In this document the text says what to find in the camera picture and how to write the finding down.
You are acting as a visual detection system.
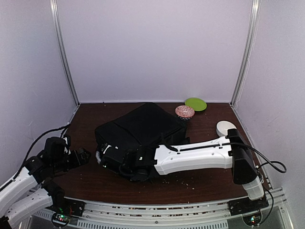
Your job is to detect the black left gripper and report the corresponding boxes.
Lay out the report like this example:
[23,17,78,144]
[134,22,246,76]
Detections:
[51,147,91,173]

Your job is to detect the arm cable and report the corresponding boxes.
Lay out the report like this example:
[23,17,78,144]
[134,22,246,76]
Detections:
[230,142,286,174]
[14,124,72,177]

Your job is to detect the white bowl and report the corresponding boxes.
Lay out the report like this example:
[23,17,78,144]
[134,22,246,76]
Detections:
[216,120,236,137]

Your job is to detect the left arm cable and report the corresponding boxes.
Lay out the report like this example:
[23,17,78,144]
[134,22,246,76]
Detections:
[14,124,72,177]

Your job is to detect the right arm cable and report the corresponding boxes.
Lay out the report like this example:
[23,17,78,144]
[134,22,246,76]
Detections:
[230,142,286,174]

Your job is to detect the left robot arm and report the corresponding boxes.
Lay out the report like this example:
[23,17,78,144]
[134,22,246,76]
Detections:
[0,135,91,229]

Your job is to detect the black student backpack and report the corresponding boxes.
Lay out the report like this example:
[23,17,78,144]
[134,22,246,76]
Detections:
[94,103,190,182]

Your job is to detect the green plate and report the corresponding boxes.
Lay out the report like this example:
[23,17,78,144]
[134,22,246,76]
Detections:
[184,97,207,112]

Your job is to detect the right aluminium frame post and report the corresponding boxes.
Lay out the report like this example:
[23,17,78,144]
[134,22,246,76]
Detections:
[231,0,261,108]

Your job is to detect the red patterned bowl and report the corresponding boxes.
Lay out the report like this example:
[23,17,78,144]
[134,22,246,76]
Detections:
[175,105,195,121]

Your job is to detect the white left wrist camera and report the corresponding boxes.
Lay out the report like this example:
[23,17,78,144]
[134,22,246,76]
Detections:
[63,135,71,155]

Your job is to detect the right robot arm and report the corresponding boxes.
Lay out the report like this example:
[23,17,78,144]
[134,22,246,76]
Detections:
[96,129,264,211]

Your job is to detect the left aluminium frame post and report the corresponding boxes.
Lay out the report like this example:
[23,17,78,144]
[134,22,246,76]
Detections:
[50,0,80,106]

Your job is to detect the aluminium frame post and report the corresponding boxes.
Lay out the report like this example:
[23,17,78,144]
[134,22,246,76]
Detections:
[231,0,261,108]
[50,0,80,106]

